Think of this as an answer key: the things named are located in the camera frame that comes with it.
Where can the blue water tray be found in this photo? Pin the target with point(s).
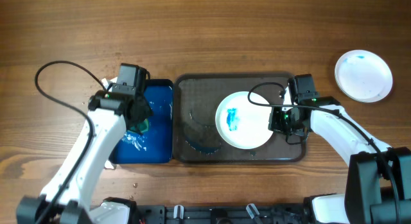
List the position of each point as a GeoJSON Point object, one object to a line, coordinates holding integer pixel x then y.
{"type": "Point", "coordinates": [154, 145]}

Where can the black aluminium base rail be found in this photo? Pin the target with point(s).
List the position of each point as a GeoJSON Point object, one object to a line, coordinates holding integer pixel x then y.
{"type": "Point", "coordinates": [287, 213]}

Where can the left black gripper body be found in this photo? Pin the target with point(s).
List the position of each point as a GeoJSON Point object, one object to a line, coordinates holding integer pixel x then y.
{"type": "Point", "coordinates": [145, 112]}

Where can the white plate blue stain front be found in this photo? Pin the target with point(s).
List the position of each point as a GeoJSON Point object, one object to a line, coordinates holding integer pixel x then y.
{"type": "Point", "coordinates": [241, 120]}

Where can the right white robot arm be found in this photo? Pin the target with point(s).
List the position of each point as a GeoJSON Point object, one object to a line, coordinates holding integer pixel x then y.
{"type": "Point", "coordinates": [378, 181]}

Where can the green yellow sponge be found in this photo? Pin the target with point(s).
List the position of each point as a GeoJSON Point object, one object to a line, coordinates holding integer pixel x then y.
{"type": "Point", "coordinates": [140, 128]}

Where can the dark brown tray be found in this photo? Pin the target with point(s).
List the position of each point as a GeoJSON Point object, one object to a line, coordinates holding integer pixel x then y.
{"type": "Point", "coordinates": [196, 98]}

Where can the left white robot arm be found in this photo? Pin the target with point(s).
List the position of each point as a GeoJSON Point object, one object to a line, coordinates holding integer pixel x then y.
{"type": "Point", "coordinates": [67, 197]}

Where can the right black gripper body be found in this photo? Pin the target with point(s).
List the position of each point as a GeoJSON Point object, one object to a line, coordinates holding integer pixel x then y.
{"type": "Point", "coordinates": [277, 124]}

